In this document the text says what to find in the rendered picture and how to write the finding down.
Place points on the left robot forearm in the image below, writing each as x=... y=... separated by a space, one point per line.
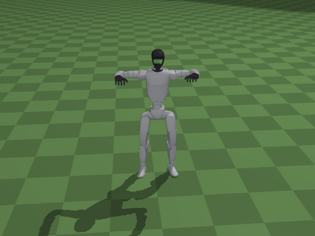
x=195 y=71

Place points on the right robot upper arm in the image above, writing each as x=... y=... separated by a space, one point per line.
x=139 y=74

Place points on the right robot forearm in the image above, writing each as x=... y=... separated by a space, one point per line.
x=119 y=73

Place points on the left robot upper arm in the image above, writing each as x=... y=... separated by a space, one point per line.
x=174 y=74

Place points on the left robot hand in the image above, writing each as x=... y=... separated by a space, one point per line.
x=192 y=76

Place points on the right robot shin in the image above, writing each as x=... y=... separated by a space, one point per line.
x=143 y=155

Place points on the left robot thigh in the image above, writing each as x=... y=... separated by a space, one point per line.
x=171 y=129

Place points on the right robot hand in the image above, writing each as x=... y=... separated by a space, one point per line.
x=119 y=78

